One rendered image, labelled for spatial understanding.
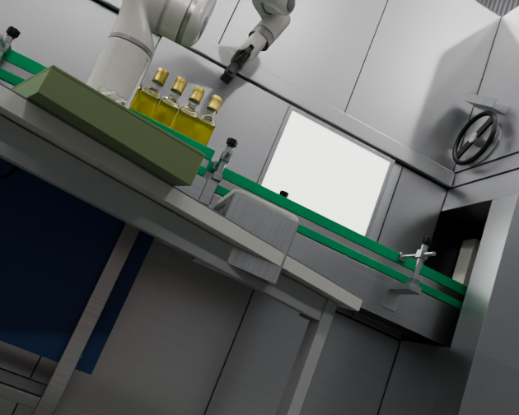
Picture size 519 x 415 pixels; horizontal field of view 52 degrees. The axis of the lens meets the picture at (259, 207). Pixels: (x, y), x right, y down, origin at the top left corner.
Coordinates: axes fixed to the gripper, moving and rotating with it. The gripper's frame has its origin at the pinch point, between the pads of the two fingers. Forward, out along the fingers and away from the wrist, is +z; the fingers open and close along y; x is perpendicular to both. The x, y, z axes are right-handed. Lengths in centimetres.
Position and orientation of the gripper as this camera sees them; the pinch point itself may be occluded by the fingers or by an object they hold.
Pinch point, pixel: (229, 73)
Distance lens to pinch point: 166.9
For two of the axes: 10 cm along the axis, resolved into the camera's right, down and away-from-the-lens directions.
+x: 7.5, 6.4, 1.4
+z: -5.8, 7.5, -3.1
